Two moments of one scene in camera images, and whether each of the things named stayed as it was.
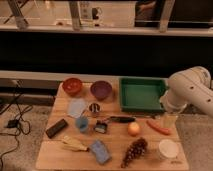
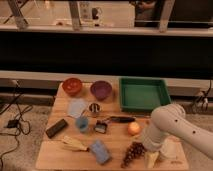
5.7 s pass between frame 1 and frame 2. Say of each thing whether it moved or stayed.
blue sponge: stayed
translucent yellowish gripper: moved
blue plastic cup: stayed
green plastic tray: stayed
